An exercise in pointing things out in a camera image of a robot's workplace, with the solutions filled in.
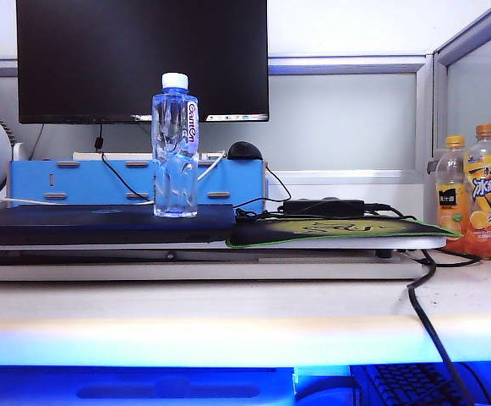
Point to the dark blue closed laptop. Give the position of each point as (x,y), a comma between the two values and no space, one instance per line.
(101,224)

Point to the black computer mouse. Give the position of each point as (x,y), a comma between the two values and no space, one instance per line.
(244,150)

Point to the black computer monitor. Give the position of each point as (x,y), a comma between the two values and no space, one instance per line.
(142,59)

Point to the black green-edged mouse pad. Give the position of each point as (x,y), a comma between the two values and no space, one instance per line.
(346,230)

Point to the blue monitor stand box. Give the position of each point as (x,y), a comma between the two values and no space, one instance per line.
(114,182)

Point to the clear mineral water bottle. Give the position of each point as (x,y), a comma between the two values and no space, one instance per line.
(175,160)

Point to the small orange juice bottle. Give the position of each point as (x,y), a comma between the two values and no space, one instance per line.
(451,190)

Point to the black power adapter brick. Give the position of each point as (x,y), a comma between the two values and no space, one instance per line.
(323,207)

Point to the black keyboard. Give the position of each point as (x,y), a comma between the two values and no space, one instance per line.
(414,385)

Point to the large iced tea bottle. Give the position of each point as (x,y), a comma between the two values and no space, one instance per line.
(487,199)

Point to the white raised desk platform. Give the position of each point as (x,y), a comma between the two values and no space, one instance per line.
(270,245)

